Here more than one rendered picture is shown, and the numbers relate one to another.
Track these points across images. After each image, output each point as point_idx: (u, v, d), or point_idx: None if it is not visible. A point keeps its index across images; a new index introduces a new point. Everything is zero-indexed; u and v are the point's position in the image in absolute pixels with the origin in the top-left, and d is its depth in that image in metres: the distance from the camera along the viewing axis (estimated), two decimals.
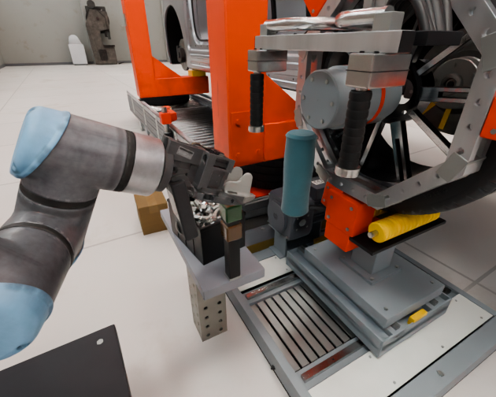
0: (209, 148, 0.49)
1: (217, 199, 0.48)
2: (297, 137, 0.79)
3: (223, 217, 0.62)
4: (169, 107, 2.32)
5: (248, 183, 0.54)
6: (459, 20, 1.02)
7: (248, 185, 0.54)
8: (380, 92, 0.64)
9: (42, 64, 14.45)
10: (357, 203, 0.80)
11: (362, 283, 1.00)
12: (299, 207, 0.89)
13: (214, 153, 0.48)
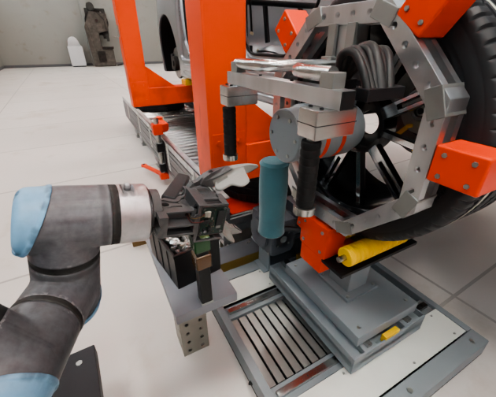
0: (207, 223, 0.46)
1: None
2: (270, 165, 0.82)
3: (192, 247, 0.66)
4: (161, 117, 2.35)
5: (228, 237, 0.55)
6: None
7: (228, 236, 0.56)
8: None
9: (42, 66, 14.49)
10: (327, 228, 0.83)
11: (338, 301, 1.04)
12: (274, 230, 0.92)
13: (206, 229, 0.47)
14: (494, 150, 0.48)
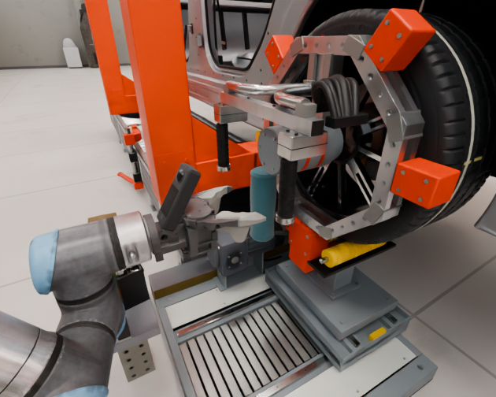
0: None
1: None
2: (259, 176, 0.90)
3: None
4: (135, 127, 2.33)
5: (215, 205, 0.62)
6: None
7: (216, 203, 0.62)
8: None
9: (37, 68, 14.46)
10: (312, 233, 0.92)
11: (324, 298, 1.12)
12: (264, 234, 1.00)
13: None
14: (443, 168, 0.57)
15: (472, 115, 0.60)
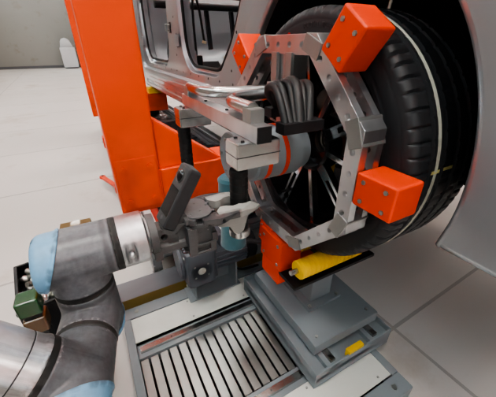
0: None
1: (190, 201, 0.57)
2: (225, 182, 0.85)
3: (18, 311, 0.57)
4: None
5: None
6: None
7: None
8: (285, 151, 0.71)
9: (34, 68, 14.40)
10: (282, 243, 0.87)
11: (301, 309, 1.07)
12: (235, 243, 0.95)
13: None
14: (405, 179, 0.52)
15: (439, 120, 0.55)
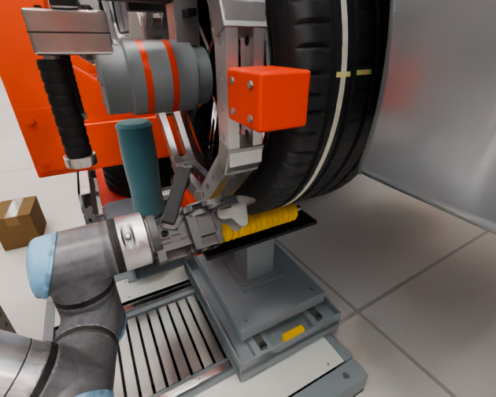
0: (203, 251, 0.51)
1: None
2: (121, 126, 0.69)
3: None
4: None
5: None
6: None
7: None
8: (170, 70, 0.54)
9: None
10: (192, 202, 0.71)
11: (235, 290, 0.91)
12: (145, 206, 0.79)
13: None
14: (285, 68, 0.36)
15: None
